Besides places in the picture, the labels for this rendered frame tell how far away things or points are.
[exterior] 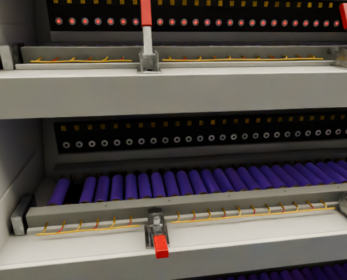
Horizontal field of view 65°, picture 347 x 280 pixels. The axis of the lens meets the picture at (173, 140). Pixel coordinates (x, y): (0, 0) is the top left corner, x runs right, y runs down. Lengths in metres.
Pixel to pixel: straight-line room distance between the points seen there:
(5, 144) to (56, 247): 0.14
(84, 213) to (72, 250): 0.05
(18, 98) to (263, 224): 0.33
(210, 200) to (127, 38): 0.30
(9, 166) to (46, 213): 0.08
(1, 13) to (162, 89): 0.23
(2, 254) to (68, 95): 0.19
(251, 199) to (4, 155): 0.32
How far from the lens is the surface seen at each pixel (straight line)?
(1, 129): 0.39
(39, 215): 0.38
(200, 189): 0.40
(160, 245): 0.28
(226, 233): 0.37
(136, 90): 0.31
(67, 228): 0.38
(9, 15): 0.46
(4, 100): 0.34
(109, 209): 0.37
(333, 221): 0.43
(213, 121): 0.48
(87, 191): 0.41
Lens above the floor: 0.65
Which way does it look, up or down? 3 degrees down
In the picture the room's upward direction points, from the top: 2 degrees counter-clockwise
